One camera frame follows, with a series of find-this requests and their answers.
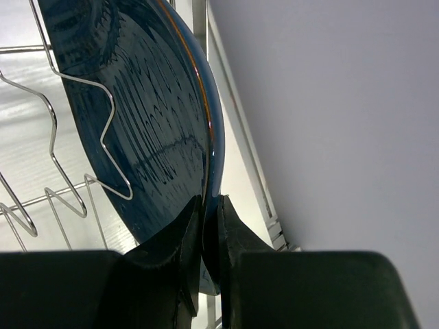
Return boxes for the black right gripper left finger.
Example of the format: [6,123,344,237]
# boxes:
[99,195,202,328]

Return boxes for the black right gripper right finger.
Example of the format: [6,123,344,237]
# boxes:
[202,195,274,328]

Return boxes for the dark navy patterned plate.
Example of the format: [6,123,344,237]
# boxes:
[35,0,226,296]

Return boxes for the aluminium side rail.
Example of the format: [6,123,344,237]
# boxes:
[191,1,302,252]

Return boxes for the wire metal dish rack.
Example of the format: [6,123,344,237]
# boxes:
[0,0,227,329]

